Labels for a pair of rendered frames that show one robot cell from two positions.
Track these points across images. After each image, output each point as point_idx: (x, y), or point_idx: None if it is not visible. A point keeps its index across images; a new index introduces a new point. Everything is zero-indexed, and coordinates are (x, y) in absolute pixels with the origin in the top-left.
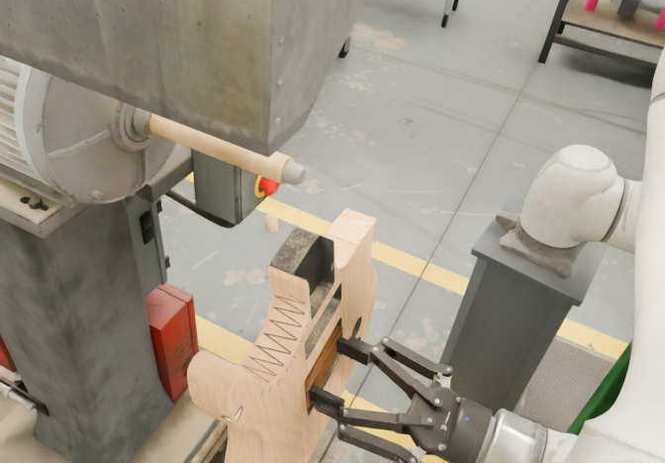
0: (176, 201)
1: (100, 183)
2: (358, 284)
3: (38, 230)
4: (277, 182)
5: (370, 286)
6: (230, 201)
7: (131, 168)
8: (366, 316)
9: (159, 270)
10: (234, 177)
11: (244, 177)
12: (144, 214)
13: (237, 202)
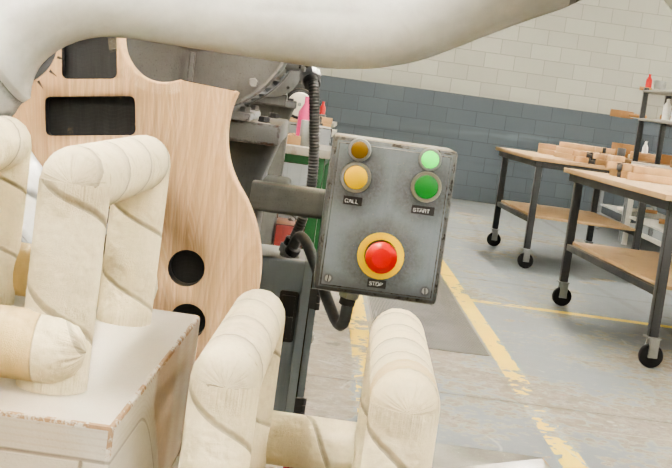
0: (312, 272)
1: (136, 55)
2: (187, 165)
3: None
4: (387, 253)
5: (231, 223)
6: (318, 245)
7: (173, 65)
8: (223, 286)
9: (284, 411)
10: (324, 202)
11: (339, 211)
12: (289, 291)
13: (321, 245)
